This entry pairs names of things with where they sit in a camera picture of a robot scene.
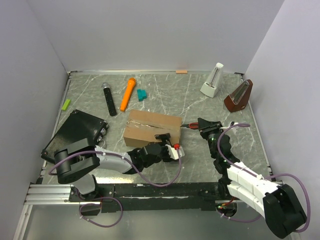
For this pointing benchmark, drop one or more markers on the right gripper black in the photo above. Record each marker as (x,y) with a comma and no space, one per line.
(206,127)

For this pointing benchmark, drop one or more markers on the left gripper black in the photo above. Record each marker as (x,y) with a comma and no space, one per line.
(165,139)

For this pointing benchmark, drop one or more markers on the red black utility knife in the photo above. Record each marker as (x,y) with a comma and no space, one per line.
(193,125)

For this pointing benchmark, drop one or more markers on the brown cardboard express box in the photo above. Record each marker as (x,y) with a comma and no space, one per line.
(142,127)

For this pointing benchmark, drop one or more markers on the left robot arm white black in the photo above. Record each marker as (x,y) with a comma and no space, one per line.
(74,162)

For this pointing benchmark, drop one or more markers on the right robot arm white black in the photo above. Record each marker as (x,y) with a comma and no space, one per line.
(277,204)

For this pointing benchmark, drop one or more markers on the brown wooden metronome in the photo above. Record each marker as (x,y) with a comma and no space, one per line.
(239,98)

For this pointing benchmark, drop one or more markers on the white metronome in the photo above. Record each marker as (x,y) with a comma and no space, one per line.
(213,82)

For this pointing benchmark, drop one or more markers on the teal plastic block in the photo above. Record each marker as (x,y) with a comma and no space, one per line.
(141,94)

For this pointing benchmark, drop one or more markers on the orange tape piece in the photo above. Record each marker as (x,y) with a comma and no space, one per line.
(181,72)

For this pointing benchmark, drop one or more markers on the black microphone silver head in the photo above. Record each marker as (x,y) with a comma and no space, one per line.
(109,99)

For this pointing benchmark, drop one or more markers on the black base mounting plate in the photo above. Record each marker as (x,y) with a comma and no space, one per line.
(145,197)

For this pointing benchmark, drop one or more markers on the black speaker case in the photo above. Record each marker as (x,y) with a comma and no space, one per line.
(79,125)

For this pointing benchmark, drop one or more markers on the green plastic block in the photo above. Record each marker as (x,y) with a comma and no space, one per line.
(66,105)

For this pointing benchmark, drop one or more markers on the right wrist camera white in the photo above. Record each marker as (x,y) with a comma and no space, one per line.
(232,123)

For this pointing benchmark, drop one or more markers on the aluminium rail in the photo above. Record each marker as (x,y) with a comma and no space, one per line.
(48,194)

